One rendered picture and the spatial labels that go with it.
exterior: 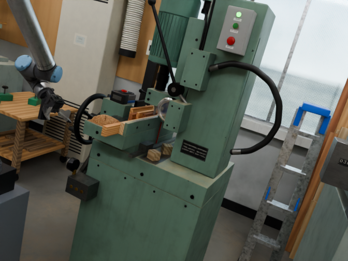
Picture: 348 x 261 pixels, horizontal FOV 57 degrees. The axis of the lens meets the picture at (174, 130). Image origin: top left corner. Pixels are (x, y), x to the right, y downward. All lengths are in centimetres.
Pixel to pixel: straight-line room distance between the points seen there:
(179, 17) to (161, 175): 67
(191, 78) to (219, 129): 24
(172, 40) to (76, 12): 179
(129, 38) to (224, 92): 176
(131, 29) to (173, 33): 153
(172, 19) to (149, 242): 97
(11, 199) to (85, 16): 198
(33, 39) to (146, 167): 76
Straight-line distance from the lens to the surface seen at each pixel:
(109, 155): 146
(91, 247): 170
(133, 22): 295
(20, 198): 152
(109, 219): 157
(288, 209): 217
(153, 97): 152
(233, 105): 130
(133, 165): 140
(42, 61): 170
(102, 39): 295
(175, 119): 129
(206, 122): 134
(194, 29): 141
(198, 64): 126
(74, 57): 311
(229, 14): 127
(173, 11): 144
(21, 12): 153
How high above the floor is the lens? 130
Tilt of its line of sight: 15 degrees down
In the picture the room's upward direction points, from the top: 15 degrees clockwise
